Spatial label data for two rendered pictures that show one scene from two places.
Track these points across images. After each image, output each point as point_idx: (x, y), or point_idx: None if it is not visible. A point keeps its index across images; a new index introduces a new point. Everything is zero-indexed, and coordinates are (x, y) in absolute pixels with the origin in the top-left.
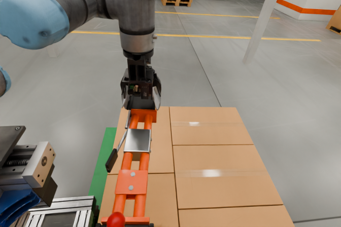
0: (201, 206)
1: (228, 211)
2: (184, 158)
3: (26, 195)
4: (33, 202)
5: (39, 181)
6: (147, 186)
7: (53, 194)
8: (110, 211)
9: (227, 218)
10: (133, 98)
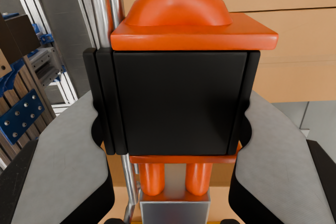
0: (254, 9)
1: (293, 16)
2: None
3: (0, 80)
4: (15, 63)
5: (1, 74)
6: None
7: (31, 32)
8: None
9: (286, 24)
10: (117, 94)
